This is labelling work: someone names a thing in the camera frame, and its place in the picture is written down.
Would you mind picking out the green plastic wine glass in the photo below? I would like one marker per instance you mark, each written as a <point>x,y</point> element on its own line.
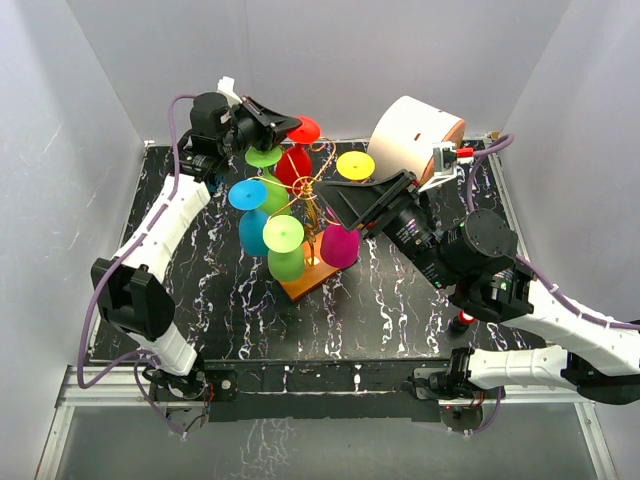
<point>277,201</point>
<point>284,235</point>

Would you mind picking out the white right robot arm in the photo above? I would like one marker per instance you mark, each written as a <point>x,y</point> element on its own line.
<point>477,258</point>

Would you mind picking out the blue plastic wine glass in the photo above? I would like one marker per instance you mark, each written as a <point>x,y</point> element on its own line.
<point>248,196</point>

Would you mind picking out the red push button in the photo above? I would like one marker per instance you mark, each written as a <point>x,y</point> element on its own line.
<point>460,323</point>

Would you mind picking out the orange plastic wine glass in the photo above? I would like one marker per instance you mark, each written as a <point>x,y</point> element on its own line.
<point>355,166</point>

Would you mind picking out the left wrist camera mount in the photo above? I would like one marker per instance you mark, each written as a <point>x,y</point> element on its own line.
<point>225,87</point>

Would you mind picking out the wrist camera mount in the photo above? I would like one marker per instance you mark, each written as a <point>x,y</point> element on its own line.
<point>445,161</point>
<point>225,87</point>

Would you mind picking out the gold wire wine glass rack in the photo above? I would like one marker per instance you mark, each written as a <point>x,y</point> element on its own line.
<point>305,207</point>

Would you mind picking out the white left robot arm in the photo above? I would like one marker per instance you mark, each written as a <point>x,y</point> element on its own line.
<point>128,288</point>

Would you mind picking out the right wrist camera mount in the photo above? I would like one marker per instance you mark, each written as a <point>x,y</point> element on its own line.
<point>445,161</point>

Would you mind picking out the magenta plastic wine glass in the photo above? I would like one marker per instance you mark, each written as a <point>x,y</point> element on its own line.
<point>339,247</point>

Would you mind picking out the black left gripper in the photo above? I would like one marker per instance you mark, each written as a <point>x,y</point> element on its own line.
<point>273,127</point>

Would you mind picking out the red plastic wine glass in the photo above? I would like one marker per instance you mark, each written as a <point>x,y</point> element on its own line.
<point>295,161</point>

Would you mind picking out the white cylindrical container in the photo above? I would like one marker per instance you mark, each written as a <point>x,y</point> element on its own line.
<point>404,137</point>

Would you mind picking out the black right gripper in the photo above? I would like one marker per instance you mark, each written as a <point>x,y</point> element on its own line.
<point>375,206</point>

